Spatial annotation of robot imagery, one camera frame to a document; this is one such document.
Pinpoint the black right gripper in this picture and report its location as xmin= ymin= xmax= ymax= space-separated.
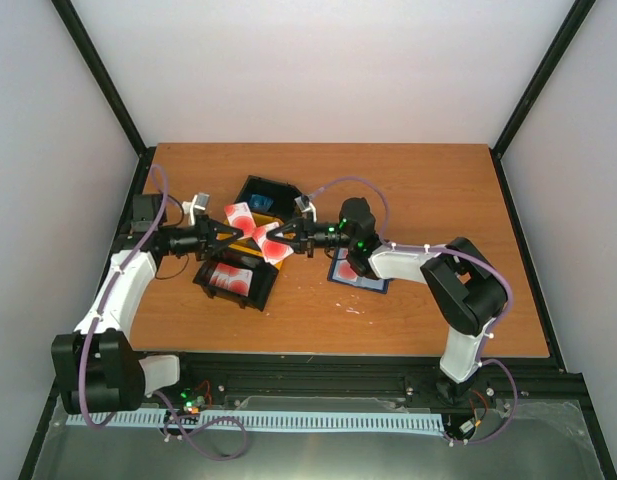
xmin=266 ymin=213 xmax=354 ymax=259

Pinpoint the black bin with blue cards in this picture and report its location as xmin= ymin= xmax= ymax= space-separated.
xmin=234 ymin=175 xmax=302 ymax=222

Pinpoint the blue card holder wallet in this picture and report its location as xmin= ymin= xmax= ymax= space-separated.
xmin=327 ymin=248 xmax=389 ymax=294

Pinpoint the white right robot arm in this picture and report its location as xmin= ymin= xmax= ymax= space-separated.
xmin=266 ymin=196 xmax=513 ymax=384

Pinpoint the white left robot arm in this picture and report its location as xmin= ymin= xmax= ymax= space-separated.
xmin=51 ymin=193 xmax=244 ymax=415

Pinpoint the black bin with red cards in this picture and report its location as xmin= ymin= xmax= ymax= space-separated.
xmin=193 ymin=249 xmax=279 ymax=311

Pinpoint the red card stack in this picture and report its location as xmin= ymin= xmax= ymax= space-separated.
xmin=209 ymin=263 xmax=253 ymax=296

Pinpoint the blue card stack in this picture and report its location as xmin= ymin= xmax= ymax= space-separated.
xmin=248 ymin=194 xmax=273 ymax=212

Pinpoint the yellow bin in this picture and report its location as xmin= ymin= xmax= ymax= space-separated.
xmin=224 ymin=203 xmax=292 ymax=270

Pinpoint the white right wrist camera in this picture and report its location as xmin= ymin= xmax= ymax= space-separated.
xmin=295 ymin=195 xmax=317 ymax=222

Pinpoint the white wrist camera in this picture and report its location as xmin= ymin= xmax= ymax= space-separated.
xmin=182 ymin=192 xmax=210 ymax=226
xmin=295 ymin=195 xmax=317 ymax=222

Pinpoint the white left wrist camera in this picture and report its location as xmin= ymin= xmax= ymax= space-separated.
xmin=182 ymin=192 xmax=210 ymax=226

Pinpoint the black frame post left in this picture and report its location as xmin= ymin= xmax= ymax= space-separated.
xmin=51 ymin=0 xmax=157 ymax=159

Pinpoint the black frame post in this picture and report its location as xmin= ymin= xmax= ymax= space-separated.
xmin=491 ymin=0 xmax=597 ymax=156
xmin=51 ymin=0 xmax=157 ymax=159

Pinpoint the light blue cable duct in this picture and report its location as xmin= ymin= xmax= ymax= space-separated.
xmin=66 ymin=405 xmax=447 ymax=434

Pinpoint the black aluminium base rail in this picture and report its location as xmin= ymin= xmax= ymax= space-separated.
xmin=162 ymin=353 xmax=591 ymax=413

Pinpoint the metal base plate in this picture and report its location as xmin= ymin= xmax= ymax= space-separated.
xmin=29 ymin=397 xmax=614 ymax=479

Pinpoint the black frame post right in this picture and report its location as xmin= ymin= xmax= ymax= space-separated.
xmin=491 ymin=0 xmax=597 ymax=156

